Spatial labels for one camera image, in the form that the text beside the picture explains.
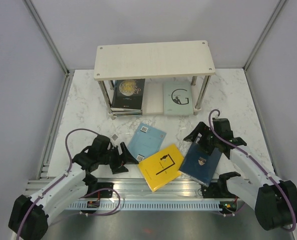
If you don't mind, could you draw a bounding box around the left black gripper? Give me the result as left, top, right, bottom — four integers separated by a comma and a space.
98, 142, 139, 174

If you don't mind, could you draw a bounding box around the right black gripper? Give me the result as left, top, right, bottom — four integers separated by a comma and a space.
183, 121, 220, 156

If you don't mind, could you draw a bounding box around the light blue barcode book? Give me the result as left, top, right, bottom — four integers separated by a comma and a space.
127, 123, 167, 162

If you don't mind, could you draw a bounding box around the yellow file folder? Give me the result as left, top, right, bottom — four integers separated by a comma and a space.
138, 144, 184, 192

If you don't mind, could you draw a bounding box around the grey Great Gatsby book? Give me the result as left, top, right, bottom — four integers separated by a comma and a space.
163, 81, 194, 116

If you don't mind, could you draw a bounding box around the navy blue crest book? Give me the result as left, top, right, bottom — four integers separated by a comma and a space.
179, 142, 222, 187

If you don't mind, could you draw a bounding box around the black Moon and Sixpence book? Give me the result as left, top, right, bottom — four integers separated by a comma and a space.
111, 78, 145, 111

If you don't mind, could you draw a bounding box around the green fantasy cover book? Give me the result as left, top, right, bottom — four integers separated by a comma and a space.
110, 114, 143, 119

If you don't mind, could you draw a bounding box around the purple Robinson Crusoe book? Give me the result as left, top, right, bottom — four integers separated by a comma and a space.
112, 112, 143, 115

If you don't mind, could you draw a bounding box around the teal sea cover book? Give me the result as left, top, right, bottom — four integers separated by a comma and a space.
111, 108, 143, 114

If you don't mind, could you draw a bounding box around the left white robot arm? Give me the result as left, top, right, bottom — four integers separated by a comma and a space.
8, 135, 139, 240

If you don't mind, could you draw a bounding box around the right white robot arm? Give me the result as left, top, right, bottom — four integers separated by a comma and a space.
179, 118, 297, 231

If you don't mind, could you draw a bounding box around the white two-tier wooden shelf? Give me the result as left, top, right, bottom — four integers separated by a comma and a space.
93, 40, 216, 116

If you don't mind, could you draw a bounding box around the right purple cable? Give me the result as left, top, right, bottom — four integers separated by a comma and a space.
208, 109, 297, 231

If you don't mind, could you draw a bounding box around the purple cable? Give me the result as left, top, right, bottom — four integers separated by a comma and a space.
15, 128, 101, 240
208, 109, 297, 231

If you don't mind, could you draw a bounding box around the white slotted cable duct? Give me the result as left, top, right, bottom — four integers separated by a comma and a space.
67, 200, 229, 211

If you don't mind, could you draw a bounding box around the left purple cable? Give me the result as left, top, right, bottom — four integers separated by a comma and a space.
15, 128, 101, 240

